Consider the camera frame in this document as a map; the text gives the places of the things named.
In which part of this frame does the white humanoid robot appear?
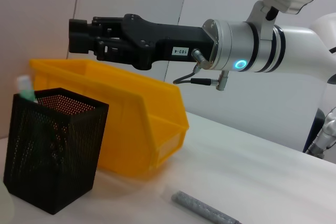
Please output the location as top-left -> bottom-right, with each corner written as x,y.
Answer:
311,106 -> 336,161

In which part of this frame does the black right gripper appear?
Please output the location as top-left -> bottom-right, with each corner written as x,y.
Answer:
120,13 -> 219,71

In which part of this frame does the gray marker pen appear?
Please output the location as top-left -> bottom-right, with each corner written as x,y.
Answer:
171,190 -> 244,224

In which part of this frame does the yellow plastic storage bin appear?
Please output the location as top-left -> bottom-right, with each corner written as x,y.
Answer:
28,58 -> 191,178

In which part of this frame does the black mesh pen holder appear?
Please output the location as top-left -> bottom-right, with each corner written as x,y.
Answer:
3,87 -> 110,216

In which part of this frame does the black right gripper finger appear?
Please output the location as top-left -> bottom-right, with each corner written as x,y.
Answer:
68,34 -> 132,63
68,16 -> 127,40

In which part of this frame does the right gripper cable with connector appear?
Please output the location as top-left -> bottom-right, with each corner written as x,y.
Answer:
172,48 -> 230,92

